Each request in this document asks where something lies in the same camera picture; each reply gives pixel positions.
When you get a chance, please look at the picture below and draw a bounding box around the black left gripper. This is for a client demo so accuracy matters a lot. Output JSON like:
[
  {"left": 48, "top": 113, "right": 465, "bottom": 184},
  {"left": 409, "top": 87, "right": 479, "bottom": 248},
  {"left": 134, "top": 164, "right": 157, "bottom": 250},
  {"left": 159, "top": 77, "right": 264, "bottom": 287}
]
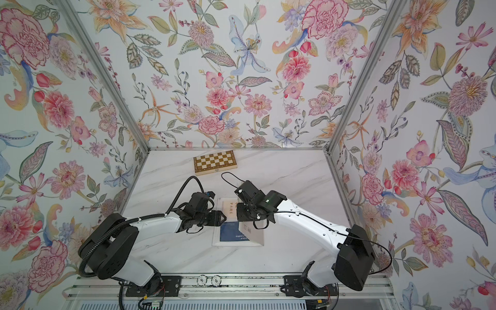
[{"left": 194, "top": 208, "right": 230, "bottom": 228}]

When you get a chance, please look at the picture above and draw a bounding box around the white photo album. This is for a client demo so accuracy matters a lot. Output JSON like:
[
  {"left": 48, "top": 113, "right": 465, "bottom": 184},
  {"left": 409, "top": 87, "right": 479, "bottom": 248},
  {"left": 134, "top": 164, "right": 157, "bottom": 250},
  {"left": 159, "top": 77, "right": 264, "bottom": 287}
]
[{"left": 212, "top": 198, "right": 264, "bottom": 247}]

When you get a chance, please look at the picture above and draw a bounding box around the dark blue card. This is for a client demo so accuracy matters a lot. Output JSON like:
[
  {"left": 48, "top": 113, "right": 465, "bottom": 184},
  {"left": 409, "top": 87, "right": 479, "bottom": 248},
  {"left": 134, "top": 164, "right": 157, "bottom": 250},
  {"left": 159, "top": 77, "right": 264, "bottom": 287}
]
[{"left": 220, "top": 222, "right": 249, "bottom": 242}]

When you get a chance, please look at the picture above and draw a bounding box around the pale beige card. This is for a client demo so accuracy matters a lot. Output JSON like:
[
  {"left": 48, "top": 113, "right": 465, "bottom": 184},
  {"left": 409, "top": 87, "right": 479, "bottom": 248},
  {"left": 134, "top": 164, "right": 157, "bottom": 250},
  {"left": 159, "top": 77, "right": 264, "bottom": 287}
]
[{"left": 222, "top": 198, "right": 238, "bottom": 222}]

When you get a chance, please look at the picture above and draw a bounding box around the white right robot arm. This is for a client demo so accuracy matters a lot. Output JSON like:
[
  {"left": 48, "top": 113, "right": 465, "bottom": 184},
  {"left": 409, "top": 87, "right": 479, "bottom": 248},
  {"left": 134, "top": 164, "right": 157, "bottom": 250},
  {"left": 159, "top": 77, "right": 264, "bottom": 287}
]
[{"left": 235, "top": 180, "right": 375, "bottom": 295}]

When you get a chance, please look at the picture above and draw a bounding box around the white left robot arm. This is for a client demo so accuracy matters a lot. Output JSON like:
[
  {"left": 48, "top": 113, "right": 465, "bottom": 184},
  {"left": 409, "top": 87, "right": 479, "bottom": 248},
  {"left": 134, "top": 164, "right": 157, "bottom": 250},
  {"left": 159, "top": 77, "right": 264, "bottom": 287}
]
[{"left": 77, "top": 192, "right": 227, "bottom": 288}]

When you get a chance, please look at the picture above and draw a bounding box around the wooden folding chess board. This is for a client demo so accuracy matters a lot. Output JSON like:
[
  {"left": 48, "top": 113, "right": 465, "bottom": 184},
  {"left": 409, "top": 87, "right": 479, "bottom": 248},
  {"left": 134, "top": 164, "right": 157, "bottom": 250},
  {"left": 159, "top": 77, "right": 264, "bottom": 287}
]
[{"left": 193, "top": 151, "right": 238, "bottom": 176}]

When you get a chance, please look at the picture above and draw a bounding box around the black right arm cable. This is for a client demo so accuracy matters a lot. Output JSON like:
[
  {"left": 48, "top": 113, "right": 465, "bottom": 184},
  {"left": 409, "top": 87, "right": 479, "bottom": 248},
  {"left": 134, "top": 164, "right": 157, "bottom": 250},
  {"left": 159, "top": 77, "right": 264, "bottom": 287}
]
[{"left": 220, "top": 172, "right": 393, "bottom": 276}]

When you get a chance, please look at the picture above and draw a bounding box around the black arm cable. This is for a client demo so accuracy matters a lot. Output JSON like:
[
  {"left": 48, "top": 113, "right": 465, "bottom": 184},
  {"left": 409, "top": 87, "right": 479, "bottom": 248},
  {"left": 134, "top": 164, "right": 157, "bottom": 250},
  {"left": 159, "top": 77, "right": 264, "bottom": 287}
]
[
  {"left": 77, "top": 176, "right": 205, "bottom": 310},
  {"left": 220, "top": 172, "right": 393, "bottom": 276}
]

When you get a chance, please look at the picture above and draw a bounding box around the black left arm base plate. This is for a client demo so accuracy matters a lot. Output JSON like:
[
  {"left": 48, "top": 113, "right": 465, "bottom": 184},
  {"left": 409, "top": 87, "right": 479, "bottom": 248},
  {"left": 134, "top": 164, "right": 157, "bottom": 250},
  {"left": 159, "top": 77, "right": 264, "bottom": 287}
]
[{"left": 125, "top": 275, "right": 182, "bottom": 298}]

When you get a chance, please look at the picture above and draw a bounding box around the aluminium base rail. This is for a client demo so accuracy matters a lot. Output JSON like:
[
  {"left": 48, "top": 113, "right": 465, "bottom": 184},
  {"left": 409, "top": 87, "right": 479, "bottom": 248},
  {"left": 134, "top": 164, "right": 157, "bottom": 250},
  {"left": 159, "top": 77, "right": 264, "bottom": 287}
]
[{"left": 62, "top": 273, "right": 399, "bottom": 309}]

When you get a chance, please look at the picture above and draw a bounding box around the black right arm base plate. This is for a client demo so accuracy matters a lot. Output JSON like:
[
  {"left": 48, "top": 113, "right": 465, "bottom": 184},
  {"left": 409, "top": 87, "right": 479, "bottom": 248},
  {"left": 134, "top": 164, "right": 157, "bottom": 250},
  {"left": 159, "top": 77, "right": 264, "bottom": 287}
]
[{"left": 280, "top": 275, "right": 338, "bottom": 298}]

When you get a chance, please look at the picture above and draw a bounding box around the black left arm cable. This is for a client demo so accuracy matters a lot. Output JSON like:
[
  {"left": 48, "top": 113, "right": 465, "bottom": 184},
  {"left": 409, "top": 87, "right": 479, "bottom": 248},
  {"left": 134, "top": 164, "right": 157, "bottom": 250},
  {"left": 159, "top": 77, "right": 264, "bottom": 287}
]
[{"left": 77, "top": 176, "right": 205, "bottom": 310}]

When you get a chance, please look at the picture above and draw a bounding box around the aluminium corner post left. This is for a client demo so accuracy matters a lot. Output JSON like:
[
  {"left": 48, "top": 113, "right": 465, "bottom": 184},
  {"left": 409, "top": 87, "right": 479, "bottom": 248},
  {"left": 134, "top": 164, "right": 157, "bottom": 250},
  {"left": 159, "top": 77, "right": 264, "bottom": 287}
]
[{"left": 54, "top": 0, "right": 151, "bottom": 157}]

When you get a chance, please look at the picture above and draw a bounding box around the aluminium corner post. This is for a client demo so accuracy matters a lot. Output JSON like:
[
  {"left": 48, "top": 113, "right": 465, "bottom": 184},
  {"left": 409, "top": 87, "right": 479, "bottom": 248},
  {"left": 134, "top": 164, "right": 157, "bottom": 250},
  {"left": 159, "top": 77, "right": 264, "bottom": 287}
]
[
  {"left": 326, "top": 0, "right": 408, "bottom": 154},
  {"left": 54, "top": 0, "right": 151, "bottom": 157}
]

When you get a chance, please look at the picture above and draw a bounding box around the aluminium corner post right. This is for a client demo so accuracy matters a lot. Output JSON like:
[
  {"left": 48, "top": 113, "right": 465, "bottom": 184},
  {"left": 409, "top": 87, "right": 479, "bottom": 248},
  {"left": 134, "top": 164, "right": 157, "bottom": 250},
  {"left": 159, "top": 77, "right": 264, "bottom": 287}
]
[{"left": 326, "top": 0, "right": 408, "bottom": 154}]

